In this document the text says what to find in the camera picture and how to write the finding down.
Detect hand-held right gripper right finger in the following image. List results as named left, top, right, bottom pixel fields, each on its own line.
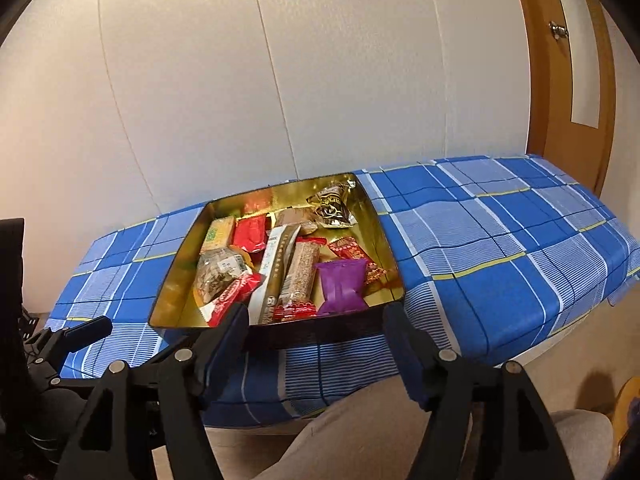
left=382, top=302, right=576, bottom=480

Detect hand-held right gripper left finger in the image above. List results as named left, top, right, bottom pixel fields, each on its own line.
left=52, top=302, right=251, bottom=480

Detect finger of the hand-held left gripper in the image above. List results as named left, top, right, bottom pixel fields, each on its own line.
left=44, top=316, right=113, bottom=361

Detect small red and white packet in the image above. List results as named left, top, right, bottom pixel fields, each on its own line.
left=207, top=272, right=263, bottom=328

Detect gold tin box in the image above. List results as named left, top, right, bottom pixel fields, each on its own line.
left=148, top=172, right=407, bottom=353

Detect clear packet of nuts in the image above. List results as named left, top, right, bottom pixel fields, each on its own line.
left=192, top=245, right=253, bottom=306

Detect purple snack packet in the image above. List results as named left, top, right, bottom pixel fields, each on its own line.
left=316, top=259, right=368, bottom=317

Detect white and gold bar packet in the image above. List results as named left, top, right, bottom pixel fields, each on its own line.
left=248, top=224, right=302, bottom=326

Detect sesame bar packet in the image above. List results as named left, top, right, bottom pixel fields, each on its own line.
left=272, top=240, right=321, bottom=323

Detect red patterned candy packet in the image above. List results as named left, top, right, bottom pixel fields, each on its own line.
left=327, top=236, right=388, bottom=286

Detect green cracker packet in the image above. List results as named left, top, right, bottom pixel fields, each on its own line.
left=201, top=216, right=237, bottom=255

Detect plain red snack packet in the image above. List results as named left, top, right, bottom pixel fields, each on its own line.
left=232, top=214, right=271, bottom=253

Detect brown snack packet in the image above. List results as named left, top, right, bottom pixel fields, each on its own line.
left=274, top=208, right=321, bottom=236

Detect black and gold candy packet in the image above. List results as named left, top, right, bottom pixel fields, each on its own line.
left=306, top=182, right=358, bottom=228

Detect person's beige trousers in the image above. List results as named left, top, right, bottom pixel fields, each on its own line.
left=250, top=375, right=616, bottom=480

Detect blue plaid cloth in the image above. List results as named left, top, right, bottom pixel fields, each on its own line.
left=42, top=154, right=640, bottom=428

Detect blue and yellow object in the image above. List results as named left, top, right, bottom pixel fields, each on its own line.
left=612, top=377, right=640, bottom=461

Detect wooden door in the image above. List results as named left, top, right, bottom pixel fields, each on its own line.
left=507, top=0, right=618, bottom=196

